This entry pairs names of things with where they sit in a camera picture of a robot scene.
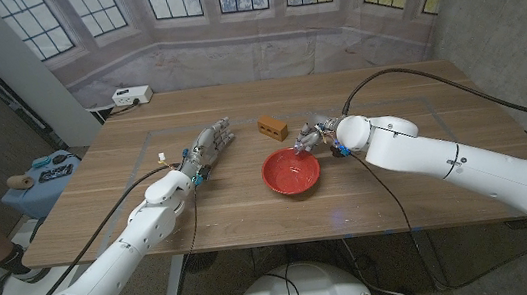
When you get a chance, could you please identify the thin black arm wire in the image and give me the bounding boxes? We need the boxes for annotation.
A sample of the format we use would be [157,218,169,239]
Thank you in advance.
[348,130,527,295]
[150,188,211,295]

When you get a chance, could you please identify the brown twine roll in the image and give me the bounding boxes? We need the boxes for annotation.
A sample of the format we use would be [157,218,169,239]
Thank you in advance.
[5,173,37,193]

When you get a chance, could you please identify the white floor cable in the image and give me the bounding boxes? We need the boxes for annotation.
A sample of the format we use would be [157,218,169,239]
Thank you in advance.
[340,231,409,295]

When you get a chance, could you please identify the thin black right arm wire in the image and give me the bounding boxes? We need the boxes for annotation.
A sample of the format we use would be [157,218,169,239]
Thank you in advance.
[348,130,527,295]

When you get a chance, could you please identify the white power strip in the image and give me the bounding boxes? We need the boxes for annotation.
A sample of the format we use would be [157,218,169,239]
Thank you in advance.
[110,84,155,110]

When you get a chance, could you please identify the black flat remote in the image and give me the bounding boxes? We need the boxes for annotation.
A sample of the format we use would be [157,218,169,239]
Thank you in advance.
[36,163,76,184]

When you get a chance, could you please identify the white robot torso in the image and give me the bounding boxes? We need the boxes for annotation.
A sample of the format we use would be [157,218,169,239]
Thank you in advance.
[227,253,377,295]

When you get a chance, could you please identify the red speckled bowl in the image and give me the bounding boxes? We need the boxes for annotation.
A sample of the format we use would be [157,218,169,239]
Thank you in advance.
[258,143,324,200]

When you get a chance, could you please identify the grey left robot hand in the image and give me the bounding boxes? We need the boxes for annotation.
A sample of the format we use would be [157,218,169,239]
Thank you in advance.
[174,116,240,179]

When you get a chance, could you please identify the thin black left arm wire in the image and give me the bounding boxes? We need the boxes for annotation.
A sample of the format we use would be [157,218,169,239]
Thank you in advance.
[150,188,211,295]

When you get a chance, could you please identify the orange brick block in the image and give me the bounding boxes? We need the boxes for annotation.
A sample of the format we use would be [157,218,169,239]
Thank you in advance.
[256,111,291,145]

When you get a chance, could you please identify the teal small gadget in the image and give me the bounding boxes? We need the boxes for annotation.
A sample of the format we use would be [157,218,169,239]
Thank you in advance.
[30,155,52,170]

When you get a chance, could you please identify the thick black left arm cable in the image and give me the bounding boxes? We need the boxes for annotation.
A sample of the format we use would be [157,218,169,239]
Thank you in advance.
[28,162,195,295]

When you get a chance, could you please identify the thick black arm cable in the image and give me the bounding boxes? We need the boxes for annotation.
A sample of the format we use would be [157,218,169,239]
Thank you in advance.
[336,51,527,159]
[28,162,195,295]

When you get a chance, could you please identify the black power strip cord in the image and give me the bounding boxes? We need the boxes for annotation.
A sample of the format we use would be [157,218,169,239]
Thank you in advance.
[100,98,144,120]

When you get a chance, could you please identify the grey table leg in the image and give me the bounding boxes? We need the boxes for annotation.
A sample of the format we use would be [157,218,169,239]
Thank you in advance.
[410,227,449,295]
[157,253,191,295]

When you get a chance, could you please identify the blue box stool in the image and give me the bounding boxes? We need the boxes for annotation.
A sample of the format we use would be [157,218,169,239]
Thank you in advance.
[0,147,89,225]

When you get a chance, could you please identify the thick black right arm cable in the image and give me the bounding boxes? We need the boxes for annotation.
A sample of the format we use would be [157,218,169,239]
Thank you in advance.
[336,51,527,159]

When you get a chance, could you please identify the black round floor fan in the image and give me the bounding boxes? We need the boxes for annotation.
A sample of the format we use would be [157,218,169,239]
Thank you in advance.
[183,250,221,275]

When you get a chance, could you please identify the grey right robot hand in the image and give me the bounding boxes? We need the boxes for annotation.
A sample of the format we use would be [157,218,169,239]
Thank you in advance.
[290,116,345,156]

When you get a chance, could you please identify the printed window backdrop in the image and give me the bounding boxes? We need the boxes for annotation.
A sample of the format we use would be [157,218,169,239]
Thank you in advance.
[0,0,471,120]

